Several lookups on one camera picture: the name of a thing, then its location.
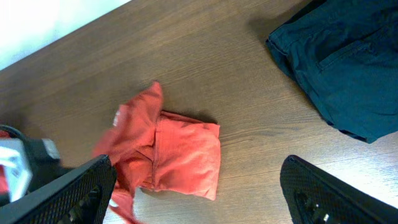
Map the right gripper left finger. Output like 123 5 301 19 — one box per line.
1 155 117 224

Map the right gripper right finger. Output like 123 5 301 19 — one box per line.
280 155 397 224

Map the red t-shirt white print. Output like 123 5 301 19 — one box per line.
93 82 221 223

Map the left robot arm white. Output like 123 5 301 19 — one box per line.
1 124 71 206

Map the folded navy blue garment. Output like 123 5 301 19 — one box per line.
266 0 397 143

